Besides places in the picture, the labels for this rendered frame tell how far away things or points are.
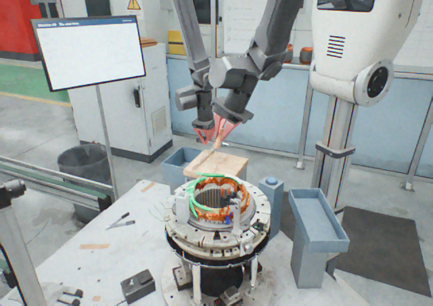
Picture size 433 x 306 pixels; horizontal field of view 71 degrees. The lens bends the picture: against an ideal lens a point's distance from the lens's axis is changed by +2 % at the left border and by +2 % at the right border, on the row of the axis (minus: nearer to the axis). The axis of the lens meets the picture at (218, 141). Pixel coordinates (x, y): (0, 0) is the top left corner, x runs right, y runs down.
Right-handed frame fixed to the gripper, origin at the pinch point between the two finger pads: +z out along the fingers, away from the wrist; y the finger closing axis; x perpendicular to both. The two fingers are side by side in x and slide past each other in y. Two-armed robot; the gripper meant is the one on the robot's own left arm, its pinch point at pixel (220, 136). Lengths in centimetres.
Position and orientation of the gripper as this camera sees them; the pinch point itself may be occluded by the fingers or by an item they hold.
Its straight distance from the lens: 81.6
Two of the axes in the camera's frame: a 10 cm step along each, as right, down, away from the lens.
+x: 4.5, -2.9, 8.5
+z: -3.7, 8.1, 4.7
